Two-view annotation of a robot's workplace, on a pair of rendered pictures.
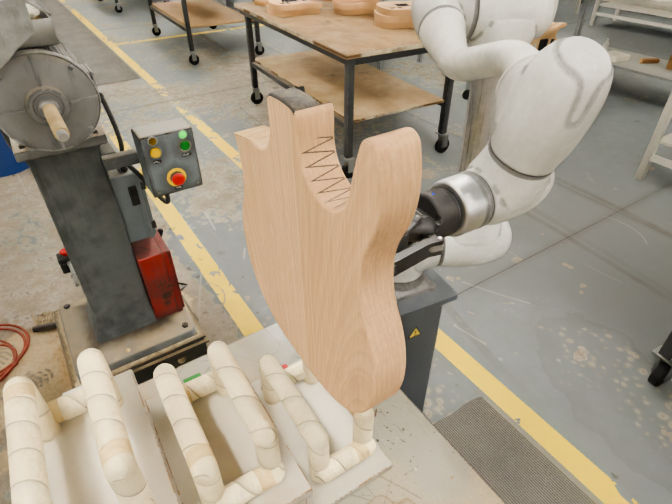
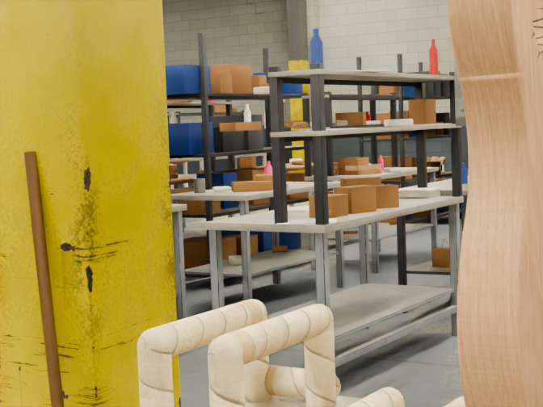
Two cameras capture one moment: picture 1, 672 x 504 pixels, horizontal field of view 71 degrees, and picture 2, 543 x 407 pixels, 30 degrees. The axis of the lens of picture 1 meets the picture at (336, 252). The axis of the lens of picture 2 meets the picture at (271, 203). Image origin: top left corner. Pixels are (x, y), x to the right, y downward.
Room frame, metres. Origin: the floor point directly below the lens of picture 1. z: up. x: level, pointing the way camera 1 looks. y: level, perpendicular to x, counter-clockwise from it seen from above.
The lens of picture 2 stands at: (-0.08, -0.61, 1.40)
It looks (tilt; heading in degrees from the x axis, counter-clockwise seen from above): 4 degrees down; 65
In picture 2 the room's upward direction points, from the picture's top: 2 degrees counter-clockwise
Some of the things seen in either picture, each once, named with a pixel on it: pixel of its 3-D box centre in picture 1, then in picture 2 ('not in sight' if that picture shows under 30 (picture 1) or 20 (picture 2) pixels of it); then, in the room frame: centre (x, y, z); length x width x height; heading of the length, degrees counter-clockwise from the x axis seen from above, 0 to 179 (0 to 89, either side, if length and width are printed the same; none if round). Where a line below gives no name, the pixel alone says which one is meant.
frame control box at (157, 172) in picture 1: (155, 160); not in sight; (1.40, 0.59, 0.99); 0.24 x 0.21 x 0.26; 33
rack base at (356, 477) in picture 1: (312, 424); not in sight; (0.47, 0.04, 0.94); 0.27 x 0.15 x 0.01; 33
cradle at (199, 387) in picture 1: (198, 388); not in sight; (0.47, 0.22, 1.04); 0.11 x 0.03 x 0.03; 123
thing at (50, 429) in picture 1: (33, 412); (254, 356); (0.36, 0.39, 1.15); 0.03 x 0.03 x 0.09
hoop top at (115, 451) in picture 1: (103, 408); (275, 334); (0.33, 0.27, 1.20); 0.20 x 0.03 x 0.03; 32
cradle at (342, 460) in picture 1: (345, 458); not in sight; (0.40, -0.01, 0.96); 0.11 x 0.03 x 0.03; 123
